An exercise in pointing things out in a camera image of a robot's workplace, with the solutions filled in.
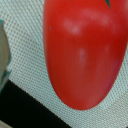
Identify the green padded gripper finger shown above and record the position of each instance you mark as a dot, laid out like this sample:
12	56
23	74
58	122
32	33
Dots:
5	56

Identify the red toy tomato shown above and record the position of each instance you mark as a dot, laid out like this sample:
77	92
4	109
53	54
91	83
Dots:
84	43

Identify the beige woven placemat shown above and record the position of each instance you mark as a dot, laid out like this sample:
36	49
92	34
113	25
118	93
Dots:
23	25

